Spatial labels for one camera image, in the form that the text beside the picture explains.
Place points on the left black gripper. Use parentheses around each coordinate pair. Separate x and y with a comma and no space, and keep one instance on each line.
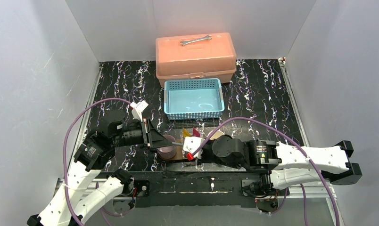
(147,133)

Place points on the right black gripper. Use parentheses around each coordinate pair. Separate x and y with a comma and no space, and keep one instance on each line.
(206,149)

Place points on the purple ceramic mug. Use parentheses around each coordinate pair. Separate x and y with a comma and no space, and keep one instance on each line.
(167,152)

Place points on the grey toothbrush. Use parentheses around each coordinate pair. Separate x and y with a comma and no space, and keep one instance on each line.
(177,144)

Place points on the yellow toothpaste tube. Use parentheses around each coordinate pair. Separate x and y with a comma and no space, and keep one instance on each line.
(185,133)

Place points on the pink toothpaste tube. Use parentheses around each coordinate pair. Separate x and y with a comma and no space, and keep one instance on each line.
(195,132)

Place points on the yellow ceramic mug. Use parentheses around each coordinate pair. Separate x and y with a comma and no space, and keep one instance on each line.
(216,135)

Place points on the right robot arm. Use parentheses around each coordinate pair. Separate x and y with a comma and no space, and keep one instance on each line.
(282,165)

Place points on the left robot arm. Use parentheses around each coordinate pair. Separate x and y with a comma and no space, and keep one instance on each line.
(68,206)

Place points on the brown wooden oval tray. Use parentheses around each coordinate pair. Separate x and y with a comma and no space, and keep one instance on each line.
(178,156)

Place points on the light blue plastic basket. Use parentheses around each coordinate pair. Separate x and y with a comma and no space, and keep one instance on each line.
(193,99)

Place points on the salmon plastic toolbox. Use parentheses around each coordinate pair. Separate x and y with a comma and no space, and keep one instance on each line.
(215,58)

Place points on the silver open-end wrench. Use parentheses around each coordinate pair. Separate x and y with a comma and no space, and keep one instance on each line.
(186,42)

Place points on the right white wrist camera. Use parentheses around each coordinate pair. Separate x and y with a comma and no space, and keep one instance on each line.
(190,145)

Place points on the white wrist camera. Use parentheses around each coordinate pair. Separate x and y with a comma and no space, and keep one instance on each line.
(190,145)
(137,109)

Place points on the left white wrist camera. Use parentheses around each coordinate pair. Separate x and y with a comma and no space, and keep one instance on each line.
(137,109)

